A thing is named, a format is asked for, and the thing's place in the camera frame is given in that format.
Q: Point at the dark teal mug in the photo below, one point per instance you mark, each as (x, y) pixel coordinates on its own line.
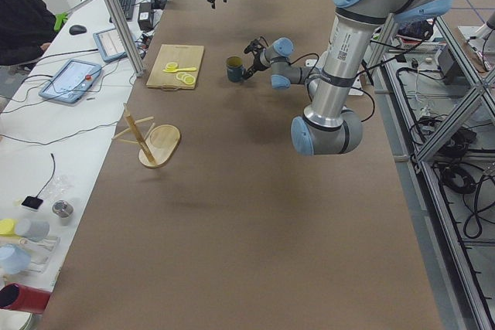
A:
(235, 69)

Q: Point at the wooden cup storage rack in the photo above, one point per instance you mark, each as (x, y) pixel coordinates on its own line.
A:
(156, 146)

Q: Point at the small steel cup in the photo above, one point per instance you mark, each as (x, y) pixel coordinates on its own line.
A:
(63, 211)

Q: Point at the grey cup lying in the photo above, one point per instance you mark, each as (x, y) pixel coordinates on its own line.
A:
(31, 229)

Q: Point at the yellow cup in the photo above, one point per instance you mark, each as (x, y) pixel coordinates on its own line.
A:
(7, 227)

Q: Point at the light blue cup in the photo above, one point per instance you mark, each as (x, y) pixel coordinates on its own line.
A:
(14, 259)

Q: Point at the red cylinder cup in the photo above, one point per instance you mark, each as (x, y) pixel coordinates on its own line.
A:
(18, 297)

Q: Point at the yellow plastic knife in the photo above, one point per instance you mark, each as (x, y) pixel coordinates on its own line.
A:
(186, 69)

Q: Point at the lemon slice end of row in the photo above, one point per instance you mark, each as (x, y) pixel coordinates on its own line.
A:
(189, 80)

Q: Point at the wooden cutting board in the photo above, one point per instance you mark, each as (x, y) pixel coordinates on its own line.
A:
(185, 56)

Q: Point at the black power adapter box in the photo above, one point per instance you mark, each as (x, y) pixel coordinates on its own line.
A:
(145, 16)

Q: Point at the lemon slice by knife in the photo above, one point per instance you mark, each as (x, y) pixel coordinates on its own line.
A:
(171, 67)

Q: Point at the black keyboard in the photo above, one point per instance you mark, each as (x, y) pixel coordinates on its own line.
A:
(127, 1)

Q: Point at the blue teach pendant far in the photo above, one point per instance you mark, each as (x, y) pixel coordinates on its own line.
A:
(109, 45)

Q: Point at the blue teach pendant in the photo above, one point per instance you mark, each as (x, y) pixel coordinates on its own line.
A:
(109, 45)
(71, 82)

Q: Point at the black computer mouse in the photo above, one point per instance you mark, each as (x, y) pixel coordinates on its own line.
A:
(77, 30)

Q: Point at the blue teach pendant near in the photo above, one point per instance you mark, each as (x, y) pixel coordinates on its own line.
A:
(71, 82)

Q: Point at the person in black sweater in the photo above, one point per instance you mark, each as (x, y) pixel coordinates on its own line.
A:
(27, 29)

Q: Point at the small black square pad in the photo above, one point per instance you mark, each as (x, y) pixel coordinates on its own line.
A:
(32, 203)

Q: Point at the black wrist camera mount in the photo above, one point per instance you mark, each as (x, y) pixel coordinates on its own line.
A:
(255, 46)

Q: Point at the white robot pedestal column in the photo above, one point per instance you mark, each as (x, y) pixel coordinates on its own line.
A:
(313, 63)

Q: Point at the aluminium frame post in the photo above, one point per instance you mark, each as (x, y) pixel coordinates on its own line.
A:
(124, 32)

